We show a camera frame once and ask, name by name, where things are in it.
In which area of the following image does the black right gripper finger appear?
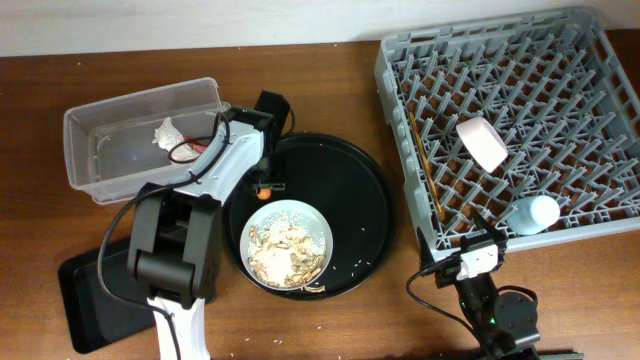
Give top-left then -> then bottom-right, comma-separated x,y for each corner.
416,227 -> 434,268
472,209 -> 505,240

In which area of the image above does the orange carrot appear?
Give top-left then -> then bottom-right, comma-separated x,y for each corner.
256,188 -> 272,200

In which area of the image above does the light blue cup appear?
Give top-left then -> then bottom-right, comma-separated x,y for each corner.
507,195 -> 560,236

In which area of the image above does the white plate with food scraps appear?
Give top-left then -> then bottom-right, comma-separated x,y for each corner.
239,200 -> 333,293

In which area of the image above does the wooden chopstick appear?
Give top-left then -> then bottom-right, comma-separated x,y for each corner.
408,111 -> 445,220

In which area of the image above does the red snack wrapper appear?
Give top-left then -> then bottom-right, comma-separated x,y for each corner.
184,136 -> 207,153

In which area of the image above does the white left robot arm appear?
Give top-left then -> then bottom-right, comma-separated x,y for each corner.
96,91 -> 295,359

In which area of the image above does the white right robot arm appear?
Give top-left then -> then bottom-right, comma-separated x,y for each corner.
406,211 -> 540,359

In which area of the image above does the grey dishwasher rack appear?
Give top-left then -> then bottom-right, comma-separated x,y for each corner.
374,8 -> 639,260

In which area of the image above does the round black tray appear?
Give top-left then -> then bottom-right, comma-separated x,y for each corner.
221,132 -> 397,301

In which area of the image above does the peanut shell on tray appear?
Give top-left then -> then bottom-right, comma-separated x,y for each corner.
302,286 -> 326,293

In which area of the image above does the clear plastic bin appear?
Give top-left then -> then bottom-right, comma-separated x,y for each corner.
63,77 -> 230,205

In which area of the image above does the black rectangular bin lid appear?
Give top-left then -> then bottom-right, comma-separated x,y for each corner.
57,237 -> 216,354

